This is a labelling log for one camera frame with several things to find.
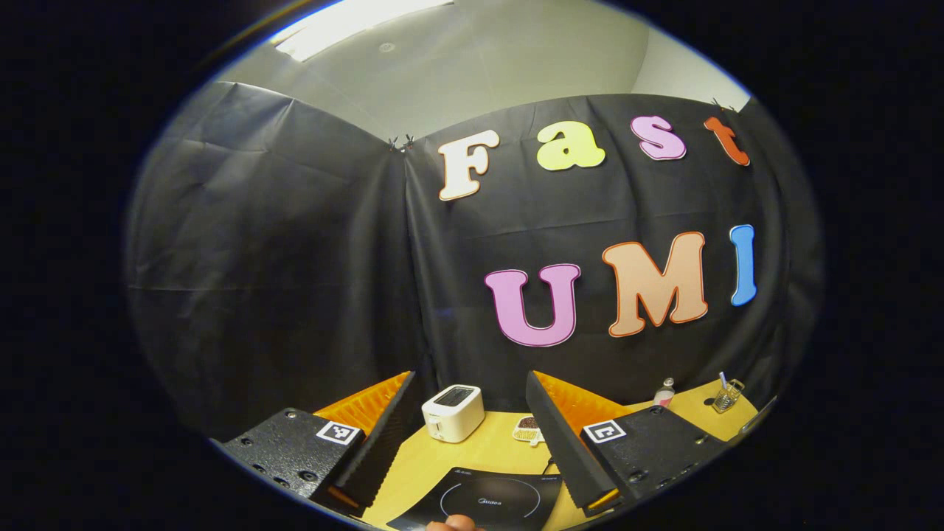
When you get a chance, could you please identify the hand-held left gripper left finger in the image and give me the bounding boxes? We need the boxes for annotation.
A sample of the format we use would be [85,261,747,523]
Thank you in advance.
[220,371,421,517]

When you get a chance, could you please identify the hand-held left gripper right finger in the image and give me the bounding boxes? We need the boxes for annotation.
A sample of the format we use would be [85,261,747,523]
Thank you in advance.
[525,371,738,517]

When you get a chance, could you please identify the black induction cooktop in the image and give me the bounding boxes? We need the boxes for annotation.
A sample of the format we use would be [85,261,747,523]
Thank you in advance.
[386,467,563,531]

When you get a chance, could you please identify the white divided bean dish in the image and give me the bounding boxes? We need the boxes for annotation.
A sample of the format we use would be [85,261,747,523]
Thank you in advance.
[512,415,545,447]

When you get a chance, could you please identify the white toaster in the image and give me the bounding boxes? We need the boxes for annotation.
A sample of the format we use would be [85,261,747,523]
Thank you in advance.
[421,384,485,444]

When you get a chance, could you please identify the metal wire utensil holder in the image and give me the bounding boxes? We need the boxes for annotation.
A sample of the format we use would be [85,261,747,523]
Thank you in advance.
[712,378,746,414]

